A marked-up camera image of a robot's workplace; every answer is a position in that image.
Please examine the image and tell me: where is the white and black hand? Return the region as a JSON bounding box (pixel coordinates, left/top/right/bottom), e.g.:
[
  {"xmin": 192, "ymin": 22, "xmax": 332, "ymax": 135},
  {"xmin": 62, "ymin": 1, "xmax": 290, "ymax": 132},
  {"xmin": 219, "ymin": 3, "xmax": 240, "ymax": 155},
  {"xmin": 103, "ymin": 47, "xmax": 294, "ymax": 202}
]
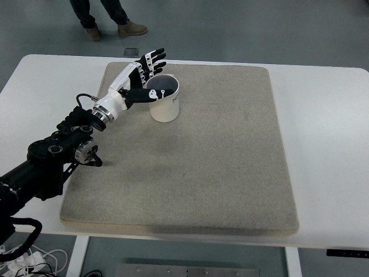
[{"xmin": 95, "ymin": 48, "xmax": 174, "ymax": 121}]

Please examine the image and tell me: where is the white ribbed cup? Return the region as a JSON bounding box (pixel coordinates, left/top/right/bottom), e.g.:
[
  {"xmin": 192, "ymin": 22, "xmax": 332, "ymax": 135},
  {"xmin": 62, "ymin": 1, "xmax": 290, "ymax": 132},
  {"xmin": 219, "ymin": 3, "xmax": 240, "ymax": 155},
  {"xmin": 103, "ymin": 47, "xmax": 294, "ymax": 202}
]
[{"xmin": 146, "ymin": 74, "xmax": 181, "ymax": 123}]

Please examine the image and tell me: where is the person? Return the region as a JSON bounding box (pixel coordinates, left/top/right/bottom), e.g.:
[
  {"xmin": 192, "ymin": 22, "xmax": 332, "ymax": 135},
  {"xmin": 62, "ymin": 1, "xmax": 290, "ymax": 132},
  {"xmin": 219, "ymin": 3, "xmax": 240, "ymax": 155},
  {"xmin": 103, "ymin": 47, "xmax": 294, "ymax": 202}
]
[{"xmin": 69, "ymin": 0, "xmax": 148, "ymax": 42}]

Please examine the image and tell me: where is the beige felt mat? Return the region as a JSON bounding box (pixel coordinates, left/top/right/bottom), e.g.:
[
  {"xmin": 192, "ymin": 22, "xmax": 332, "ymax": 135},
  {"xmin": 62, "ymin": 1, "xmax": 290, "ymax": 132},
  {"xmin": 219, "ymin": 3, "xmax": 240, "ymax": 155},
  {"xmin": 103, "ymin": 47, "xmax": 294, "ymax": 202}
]
[{"xmin": 59, "ymin": 61, "xmax": 300, "ymax": 238}]

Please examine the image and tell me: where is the white table leg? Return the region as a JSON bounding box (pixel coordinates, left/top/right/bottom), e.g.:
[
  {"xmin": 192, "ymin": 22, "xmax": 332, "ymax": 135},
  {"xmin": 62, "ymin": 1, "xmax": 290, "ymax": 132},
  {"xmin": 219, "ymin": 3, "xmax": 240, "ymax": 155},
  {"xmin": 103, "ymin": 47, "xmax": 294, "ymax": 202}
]
[
  {"xmin": 284, "ymin": 246, "xmax": 303, "ymax": 277},
  {"xmin": 67, "ymin": 235, "xmax": 90, "ymax": 277}
]

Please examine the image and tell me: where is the grey metal plate with screws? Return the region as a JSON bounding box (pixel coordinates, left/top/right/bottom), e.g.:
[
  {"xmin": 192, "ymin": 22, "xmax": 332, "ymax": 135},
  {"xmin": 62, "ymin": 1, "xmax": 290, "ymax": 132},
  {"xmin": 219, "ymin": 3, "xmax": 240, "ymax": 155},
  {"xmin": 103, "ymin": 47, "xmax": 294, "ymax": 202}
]
[{"xmin": 115, "ymin": 263, "xmax": 259, "ymax": 277}]

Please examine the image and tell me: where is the black table control panel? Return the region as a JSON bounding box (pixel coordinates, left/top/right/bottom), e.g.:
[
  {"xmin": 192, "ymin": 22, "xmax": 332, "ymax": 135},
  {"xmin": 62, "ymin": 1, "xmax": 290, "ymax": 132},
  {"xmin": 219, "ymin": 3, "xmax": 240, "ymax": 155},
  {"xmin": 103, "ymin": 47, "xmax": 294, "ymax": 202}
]
[{"xmin": 326, "ymin": 248, "xmax": 369, "ymax": 257}]

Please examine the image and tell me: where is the white power strip with cables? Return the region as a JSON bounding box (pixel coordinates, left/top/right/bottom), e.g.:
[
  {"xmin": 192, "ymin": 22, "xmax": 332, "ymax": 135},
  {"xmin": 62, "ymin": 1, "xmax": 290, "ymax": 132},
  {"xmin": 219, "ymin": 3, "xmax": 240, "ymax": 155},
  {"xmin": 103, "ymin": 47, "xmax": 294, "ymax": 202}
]
[{"xmin": 0, "ymin": 245, "xmax": 69, "ymax": 277}]

